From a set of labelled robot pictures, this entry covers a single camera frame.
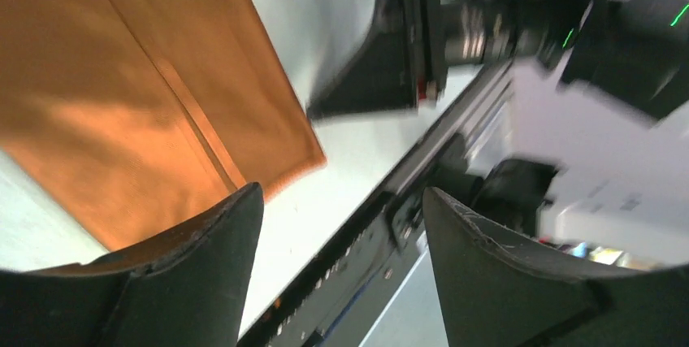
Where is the orange cloth napkin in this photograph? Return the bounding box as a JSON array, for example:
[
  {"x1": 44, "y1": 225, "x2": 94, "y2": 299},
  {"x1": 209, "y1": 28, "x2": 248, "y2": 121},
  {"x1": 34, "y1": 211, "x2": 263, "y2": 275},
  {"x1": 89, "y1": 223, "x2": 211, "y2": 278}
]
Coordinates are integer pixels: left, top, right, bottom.
[{"x1": 1, "y1": 0, "x2": 325, "y2": 250}]

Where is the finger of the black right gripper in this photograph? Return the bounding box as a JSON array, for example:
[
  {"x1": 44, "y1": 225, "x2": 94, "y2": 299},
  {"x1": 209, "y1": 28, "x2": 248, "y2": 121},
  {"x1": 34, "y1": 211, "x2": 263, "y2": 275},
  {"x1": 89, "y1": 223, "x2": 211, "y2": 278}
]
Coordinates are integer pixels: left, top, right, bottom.
[{"x1": 306, "y1": 0, "x2": 427, "y2": 119}]

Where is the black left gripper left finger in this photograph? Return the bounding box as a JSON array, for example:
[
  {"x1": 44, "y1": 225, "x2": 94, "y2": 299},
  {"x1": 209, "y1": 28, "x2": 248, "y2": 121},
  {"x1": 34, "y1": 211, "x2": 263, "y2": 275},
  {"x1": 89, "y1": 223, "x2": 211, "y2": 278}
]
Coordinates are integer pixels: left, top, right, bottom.
[{"x1": 1, "y1": 183, "x2": 264, "y2": 346}]

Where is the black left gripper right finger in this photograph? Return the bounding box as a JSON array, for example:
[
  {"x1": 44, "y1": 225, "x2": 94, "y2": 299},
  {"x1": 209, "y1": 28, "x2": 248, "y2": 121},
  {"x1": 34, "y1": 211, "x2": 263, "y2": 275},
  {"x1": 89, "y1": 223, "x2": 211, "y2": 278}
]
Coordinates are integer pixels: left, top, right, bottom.
[{"x1": 422, "y1": 188, "x2": 688, "y2": 346}]

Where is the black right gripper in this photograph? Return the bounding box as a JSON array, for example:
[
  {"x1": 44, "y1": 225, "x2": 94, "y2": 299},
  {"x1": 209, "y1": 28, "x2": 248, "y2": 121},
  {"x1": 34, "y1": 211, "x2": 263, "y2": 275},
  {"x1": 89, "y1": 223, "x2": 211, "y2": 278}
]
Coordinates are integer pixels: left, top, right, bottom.
[{"x1": 398, "y1": 0, "x2": 689, "y2": 122}]

